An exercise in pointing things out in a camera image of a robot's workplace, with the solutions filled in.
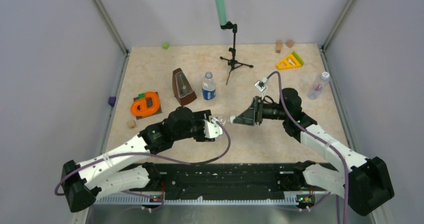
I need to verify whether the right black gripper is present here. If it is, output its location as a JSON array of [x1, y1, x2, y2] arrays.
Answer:
[[234, 96, 289, 126]]

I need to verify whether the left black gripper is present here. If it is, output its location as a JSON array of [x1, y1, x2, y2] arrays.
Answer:
[[173, 111, 213, 142]]

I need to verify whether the clear bottle white cap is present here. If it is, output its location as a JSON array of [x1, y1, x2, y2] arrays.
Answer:
[[210, 114, 232, 126]]

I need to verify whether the clear Pepsi plastic bottle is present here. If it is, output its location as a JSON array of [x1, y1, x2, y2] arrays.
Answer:
[[201, 71, 216, 101]]

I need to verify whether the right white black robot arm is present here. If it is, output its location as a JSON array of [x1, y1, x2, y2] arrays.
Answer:
[[230, 88, 395, 216]]

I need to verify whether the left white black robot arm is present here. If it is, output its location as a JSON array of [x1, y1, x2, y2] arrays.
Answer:
[[58, 107, 223, 213]]

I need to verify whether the clear bottle red label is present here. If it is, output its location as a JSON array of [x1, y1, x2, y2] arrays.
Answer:
[[307, 71, 331, 100]]

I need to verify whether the brown wooden metronome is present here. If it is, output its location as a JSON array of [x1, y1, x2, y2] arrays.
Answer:
[[172, 68, 197, 106]]

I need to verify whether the black tripod stand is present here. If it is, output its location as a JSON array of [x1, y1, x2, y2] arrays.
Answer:
[[219, 21, 254, 85]]

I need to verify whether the small wooden cube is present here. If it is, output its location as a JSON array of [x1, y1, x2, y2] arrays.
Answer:
[[127, 120, 137, 129]]

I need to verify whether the yellow plastic toy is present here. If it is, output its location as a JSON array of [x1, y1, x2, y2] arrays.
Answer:
[[275, 54, 302, 70]]

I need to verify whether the green ball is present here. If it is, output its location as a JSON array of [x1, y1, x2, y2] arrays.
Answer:
[[162, 43, 170, 50]]

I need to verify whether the green cylinder stick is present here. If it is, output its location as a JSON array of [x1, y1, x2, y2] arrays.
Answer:
[[292, 51, 304, 66]]

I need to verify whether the tall wooden block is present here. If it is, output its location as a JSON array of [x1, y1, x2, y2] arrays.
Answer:
[[275, 39, 283, 53]]

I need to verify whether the purple block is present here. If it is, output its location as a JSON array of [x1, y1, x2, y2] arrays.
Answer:
[[107, 96, 117, 107]]

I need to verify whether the mint green microphone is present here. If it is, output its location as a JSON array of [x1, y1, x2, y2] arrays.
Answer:
[[215, 0, 228, 26]]

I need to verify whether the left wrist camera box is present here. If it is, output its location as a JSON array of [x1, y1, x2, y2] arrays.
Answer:
[[204, 118, 224, 139]]

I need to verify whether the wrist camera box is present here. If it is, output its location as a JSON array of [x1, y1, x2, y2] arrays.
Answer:
[[204, 118, 224, 139], [254, 77, 268, 93]]

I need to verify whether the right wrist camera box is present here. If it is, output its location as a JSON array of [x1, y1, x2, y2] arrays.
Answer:
[[254, 77, 268, 93]]

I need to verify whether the orange plastic ring toy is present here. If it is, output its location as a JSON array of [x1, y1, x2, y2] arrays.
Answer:
[[130, 91, 161, 117]]

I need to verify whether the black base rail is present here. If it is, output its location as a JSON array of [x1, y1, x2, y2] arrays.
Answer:
[[129, 161, 335, 202]]

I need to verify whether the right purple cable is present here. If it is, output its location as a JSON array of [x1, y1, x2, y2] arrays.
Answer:
[[264, 71, 350, 224]]

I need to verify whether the white slotted cable duct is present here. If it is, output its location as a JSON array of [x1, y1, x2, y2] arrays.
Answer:
[[94, 194, 299, 206]]

